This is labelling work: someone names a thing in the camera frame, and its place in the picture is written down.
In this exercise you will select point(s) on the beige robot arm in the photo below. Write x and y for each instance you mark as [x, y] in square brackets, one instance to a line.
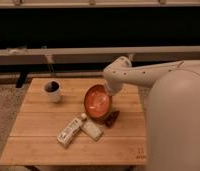
[173, 110]

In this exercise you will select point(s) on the white rectangular packet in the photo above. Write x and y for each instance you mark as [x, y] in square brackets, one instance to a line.
[92, 130]

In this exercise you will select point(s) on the thin stick in cup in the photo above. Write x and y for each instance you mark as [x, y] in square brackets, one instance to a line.
[53, 74]

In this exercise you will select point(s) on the white ceramic cup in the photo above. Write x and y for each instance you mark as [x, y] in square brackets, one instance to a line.
[52, 89]

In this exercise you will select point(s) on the orange ceramic bowl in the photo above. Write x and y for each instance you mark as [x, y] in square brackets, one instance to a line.
[97, 102]

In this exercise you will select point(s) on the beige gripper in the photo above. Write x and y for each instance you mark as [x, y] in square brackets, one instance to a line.
[112, 88]

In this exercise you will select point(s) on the white plastic bottle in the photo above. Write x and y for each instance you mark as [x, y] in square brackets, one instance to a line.
[66, 136]

